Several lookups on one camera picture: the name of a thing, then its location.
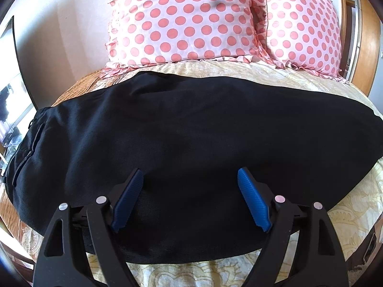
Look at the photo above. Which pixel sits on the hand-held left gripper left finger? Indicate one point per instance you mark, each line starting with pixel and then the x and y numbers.
pixel 127 198

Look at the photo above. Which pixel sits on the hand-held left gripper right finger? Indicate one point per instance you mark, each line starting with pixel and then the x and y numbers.
pixel 253 198

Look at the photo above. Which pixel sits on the black pants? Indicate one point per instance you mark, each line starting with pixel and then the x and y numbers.
pixel 191 143

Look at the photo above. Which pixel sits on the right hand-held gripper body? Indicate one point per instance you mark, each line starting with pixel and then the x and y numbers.
pixel 369 243

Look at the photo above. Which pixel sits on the window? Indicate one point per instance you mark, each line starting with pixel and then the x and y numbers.
pixel 13 74

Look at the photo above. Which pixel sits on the pink polka dot pillow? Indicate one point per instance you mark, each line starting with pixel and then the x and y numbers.
pixel 182 21
pixel 302 27

